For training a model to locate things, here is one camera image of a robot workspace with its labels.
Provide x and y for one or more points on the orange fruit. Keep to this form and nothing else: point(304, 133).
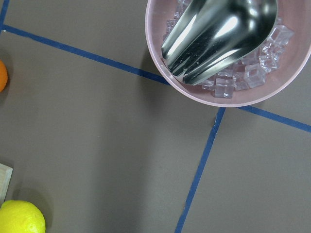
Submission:
point(3, 76)

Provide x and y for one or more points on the metal scoop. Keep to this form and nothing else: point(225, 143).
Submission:
point(213, 34)

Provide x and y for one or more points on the clear ice cubes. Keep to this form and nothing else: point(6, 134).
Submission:
point(225, 46)

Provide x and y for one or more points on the pink bowl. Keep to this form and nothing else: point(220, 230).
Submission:
point(256, 77)

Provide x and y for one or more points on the wooden cutting board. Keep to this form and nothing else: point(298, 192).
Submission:
point(5, 176)

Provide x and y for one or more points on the yellow lemon far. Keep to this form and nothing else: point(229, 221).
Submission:
point(18, 216)

